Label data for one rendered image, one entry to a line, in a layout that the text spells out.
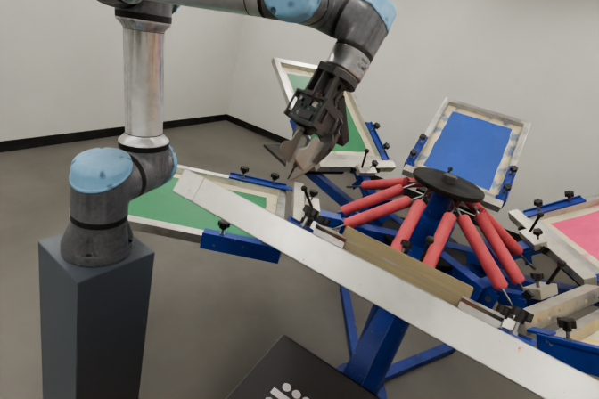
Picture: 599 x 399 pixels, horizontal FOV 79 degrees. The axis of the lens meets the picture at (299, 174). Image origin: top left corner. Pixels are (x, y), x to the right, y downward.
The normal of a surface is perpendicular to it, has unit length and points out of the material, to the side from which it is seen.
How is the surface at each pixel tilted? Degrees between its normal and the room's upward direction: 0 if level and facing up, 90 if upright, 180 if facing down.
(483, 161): 32
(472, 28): 90
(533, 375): 58
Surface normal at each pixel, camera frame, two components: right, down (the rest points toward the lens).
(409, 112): -0.48, 0.22
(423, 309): -0.29, -0.29
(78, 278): 0.24, -0.90
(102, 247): 0.54, 0.14
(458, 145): -0.06, -0.64
